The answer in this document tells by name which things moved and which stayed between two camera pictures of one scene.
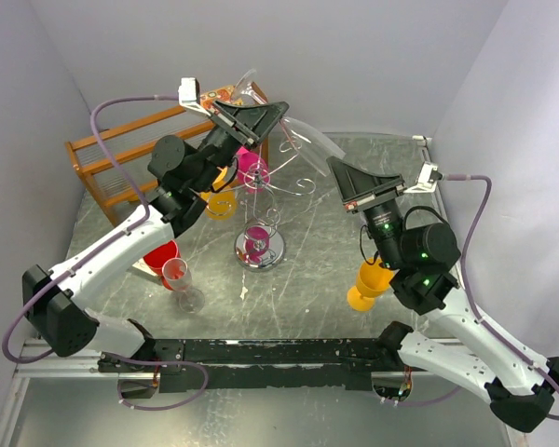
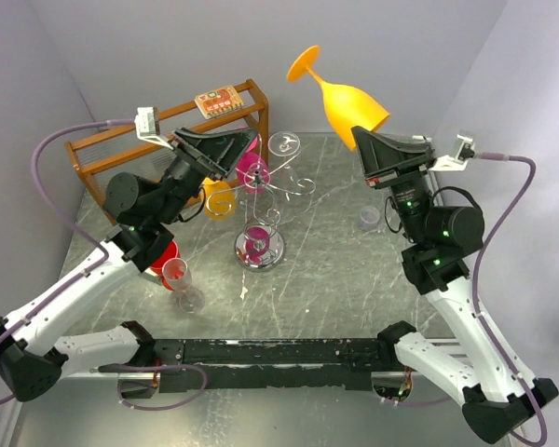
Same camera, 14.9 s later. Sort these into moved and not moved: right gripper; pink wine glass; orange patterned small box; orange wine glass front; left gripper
Moved: right gripper; left gripper; orange wine glass front
Not moved: pink wine glass; orange patterned small box
